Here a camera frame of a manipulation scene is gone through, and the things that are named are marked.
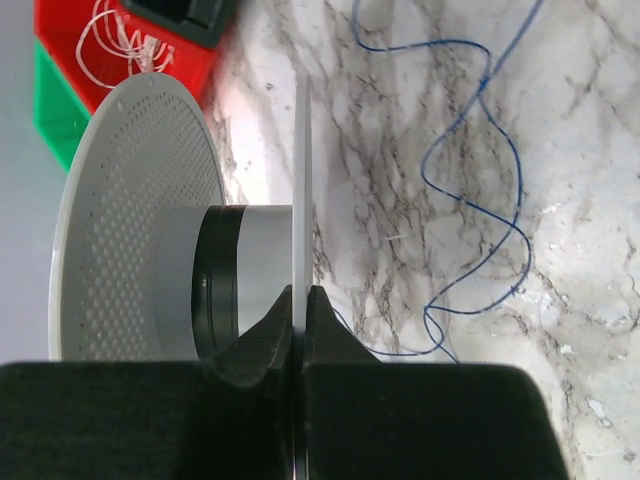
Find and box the black plastic bin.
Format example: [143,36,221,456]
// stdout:
[121,0,240,49]

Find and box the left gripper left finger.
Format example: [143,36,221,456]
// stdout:
[1,290,293,479]

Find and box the blue cable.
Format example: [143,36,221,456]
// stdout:
[329,0,546,365]

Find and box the green plastic bin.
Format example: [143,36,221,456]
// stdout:
[33,39,91,172]

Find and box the white coiled cable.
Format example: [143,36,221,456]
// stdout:
[74,0,176,90]

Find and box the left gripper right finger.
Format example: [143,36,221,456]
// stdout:
[302,286,568,479]

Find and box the grey plastic cable spool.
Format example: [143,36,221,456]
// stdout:
[49,74,312,479]

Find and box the red plastic bin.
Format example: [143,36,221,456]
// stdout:
[33,1,218,114]

